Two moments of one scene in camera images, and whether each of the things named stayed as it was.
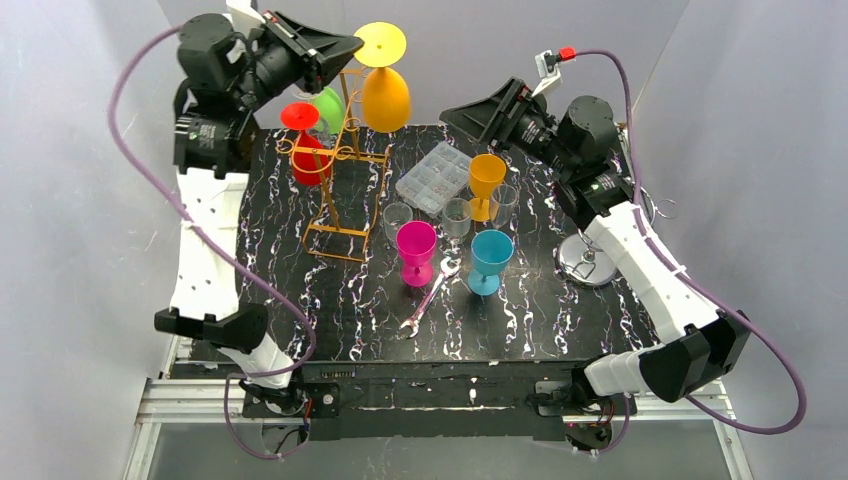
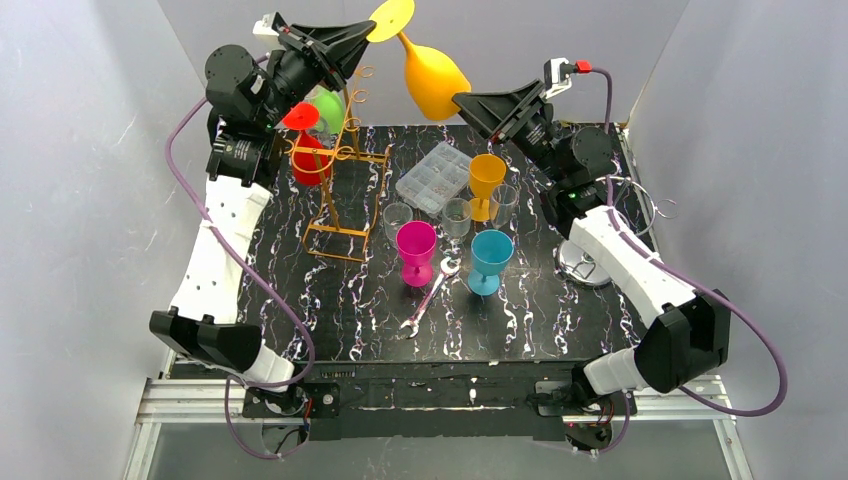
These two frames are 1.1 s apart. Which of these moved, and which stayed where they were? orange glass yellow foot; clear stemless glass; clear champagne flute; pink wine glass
Moved: orange glass yellow foot
Stayed: clear stemless glass; pink wine glass; clear champagne flute
